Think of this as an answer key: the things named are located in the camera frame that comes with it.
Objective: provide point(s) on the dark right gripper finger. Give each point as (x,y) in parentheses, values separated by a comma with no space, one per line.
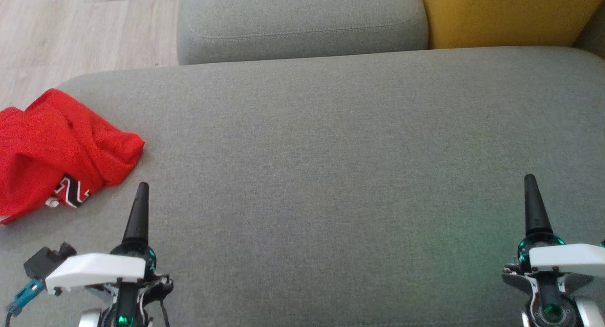
(536,213)

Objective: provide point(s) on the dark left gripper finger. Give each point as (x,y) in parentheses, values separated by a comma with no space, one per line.
(138,218)

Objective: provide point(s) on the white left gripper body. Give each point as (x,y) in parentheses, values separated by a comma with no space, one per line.
(99,268)

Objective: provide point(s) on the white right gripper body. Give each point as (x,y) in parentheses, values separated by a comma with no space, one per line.
(562,258)

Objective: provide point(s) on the red jersey number 23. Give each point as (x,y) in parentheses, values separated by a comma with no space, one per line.
(90,138)

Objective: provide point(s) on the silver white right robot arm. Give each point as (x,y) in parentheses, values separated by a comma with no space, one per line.
(591,315)

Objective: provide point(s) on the grey sofa seat cushion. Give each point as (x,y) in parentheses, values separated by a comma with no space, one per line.
(331,176)

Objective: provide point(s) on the yellow sofa cushion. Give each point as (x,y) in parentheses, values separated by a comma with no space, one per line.
(505,15)

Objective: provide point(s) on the grey sofa back cushion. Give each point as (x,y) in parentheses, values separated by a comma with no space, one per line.
(302,20)

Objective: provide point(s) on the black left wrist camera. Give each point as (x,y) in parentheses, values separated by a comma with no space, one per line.
(45,262)

